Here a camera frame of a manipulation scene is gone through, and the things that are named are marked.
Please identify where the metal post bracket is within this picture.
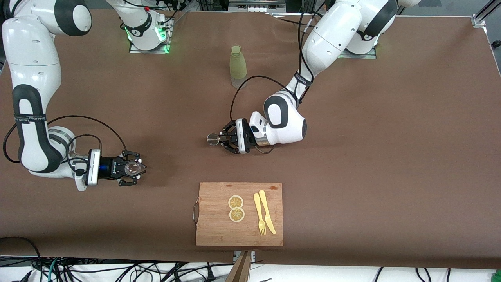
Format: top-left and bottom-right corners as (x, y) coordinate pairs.
(234, 251), (256, 264)

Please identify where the black looped cable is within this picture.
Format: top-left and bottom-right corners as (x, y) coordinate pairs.
(0, 236), (43, 282)

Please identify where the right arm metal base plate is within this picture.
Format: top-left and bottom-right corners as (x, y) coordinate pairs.
(129, 18), (173, 54)

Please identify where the aluminium frame profile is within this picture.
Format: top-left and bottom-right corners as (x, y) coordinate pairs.
(472, 0), (501, 29)

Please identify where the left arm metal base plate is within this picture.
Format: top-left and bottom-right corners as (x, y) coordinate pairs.
(337, 43), (377, 60)

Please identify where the black cable to arm base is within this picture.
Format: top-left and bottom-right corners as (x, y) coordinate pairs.
(270, 13), (314, 29)

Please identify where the green bottle with clear base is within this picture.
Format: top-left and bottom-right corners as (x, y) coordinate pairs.
(229, 45), (248, 89)

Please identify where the wooden post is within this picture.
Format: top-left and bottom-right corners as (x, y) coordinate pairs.
(225, 251), (252, 282)

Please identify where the yellow plastic knife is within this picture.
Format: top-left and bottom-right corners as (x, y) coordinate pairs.
(259, 190), (276, 235)

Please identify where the wooden cutting board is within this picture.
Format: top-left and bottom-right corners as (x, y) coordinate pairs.
(195, 182), (284, 247)

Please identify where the grey power strip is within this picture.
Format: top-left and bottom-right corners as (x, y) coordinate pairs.
(229, 0), (286, 12)

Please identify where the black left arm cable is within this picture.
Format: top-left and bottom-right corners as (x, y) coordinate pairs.
(229, 10), (315, 154)

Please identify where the brown tablecloth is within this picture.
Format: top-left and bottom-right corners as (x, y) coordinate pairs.
(0, 7), (501, 271)

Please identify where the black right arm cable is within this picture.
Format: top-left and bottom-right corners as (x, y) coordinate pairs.
(3, 115), (128, 173)

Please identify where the yellow plastic fork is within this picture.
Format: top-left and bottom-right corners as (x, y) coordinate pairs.
(253, 193), (267, 236)

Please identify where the metal jigger measuring cup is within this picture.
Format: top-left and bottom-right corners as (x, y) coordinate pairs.
(207, 132), (229, 146)

